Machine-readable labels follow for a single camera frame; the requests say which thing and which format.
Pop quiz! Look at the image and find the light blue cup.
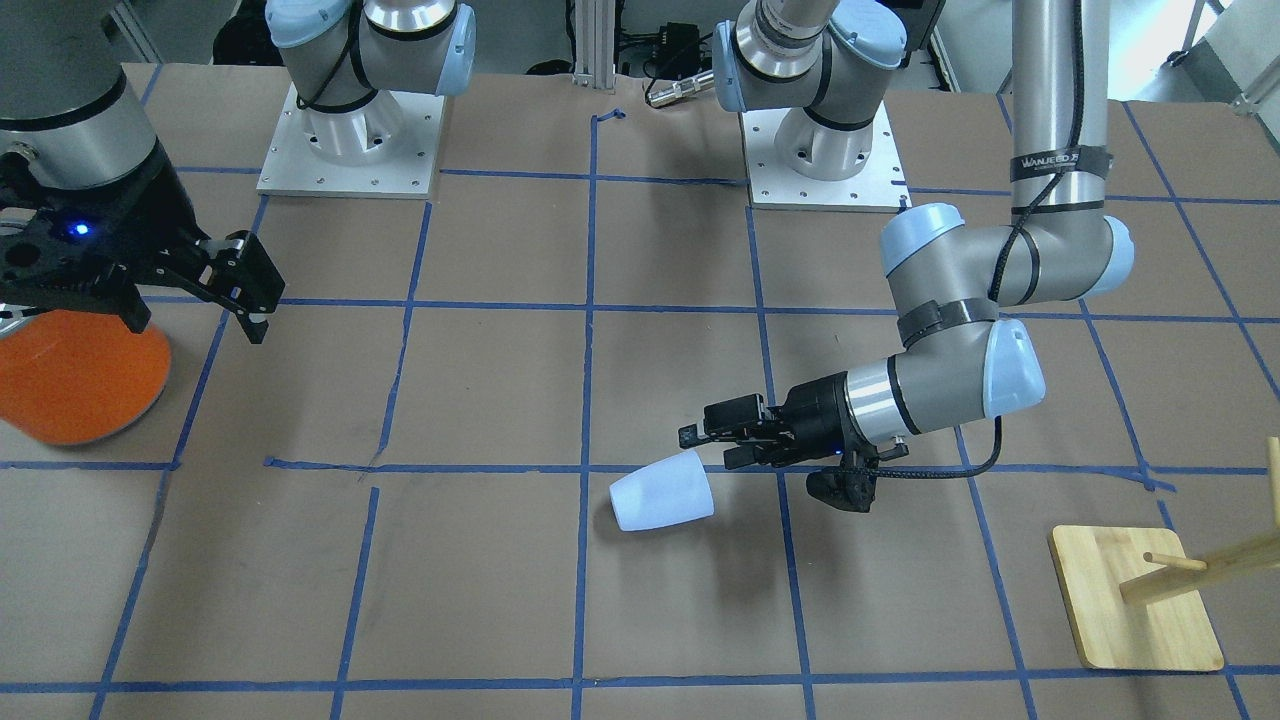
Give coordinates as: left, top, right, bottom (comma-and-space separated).
609, 450, 716, 532

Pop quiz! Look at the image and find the orange can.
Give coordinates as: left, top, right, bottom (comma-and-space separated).
1, 311, 173, 446

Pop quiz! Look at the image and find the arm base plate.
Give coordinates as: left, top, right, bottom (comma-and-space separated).
256, 87, 447, 200
739, 104, 913, 214

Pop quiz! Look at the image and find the wooden cup rack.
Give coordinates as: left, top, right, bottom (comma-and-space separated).
1048, 436, 1280, 671

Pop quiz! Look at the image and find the aluminium frame post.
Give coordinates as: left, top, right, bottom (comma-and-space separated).
570, 0, 617, 94

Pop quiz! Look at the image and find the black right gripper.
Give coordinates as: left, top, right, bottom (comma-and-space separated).
1, 143, 285, 345

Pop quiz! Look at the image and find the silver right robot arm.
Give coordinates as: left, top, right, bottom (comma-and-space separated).
3, 1, 477, 345

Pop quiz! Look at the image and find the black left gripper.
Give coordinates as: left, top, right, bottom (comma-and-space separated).
678, 375, 867, 471

